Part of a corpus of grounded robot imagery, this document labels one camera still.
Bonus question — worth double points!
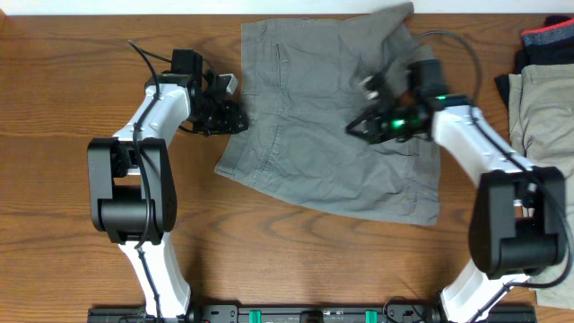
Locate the grey shorts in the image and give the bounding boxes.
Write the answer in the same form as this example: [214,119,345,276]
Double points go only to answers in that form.
[215,2,440,225]

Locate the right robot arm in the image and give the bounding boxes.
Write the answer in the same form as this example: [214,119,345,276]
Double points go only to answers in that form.
[345,59,573,322]

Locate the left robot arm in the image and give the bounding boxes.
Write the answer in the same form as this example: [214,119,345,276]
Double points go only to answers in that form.
[87,48,248,322]

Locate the beige folded shorts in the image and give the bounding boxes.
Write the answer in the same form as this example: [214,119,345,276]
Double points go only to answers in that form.
[507,63,574,310]

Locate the dark garment red trim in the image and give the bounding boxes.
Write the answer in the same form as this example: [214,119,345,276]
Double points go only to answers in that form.
[512,15,573,78]

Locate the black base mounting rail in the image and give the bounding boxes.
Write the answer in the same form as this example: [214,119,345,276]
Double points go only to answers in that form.
[87,301,537,323]

